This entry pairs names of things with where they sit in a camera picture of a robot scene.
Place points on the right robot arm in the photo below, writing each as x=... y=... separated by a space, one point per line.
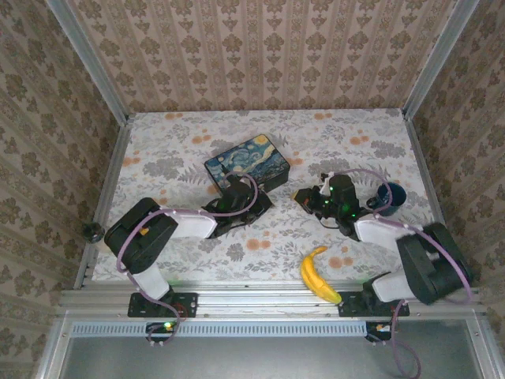
x=430 y=264

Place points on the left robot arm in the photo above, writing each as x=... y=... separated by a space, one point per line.
x=138 y=237

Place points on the starry night painted box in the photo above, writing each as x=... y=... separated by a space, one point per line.
x=248 y=160

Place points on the dark blue mug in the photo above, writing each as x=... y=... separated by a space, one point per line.
x=392 y=197

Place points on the yellow banana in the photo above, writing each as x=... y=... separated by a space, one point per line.
x=313 y=276

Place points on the small black controller board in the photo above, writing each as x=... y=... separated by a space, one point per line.
x=379 y=331
x=161 y=331

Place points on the black round knob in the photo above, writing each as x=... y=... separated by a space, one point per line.
x=93 y=232

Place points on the aluminium frame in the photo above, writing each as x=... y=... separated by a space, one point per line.
x=252 y=300

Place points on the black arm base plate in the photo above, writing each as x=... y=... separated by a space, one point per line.
x=355 y=305
x=185 y=305

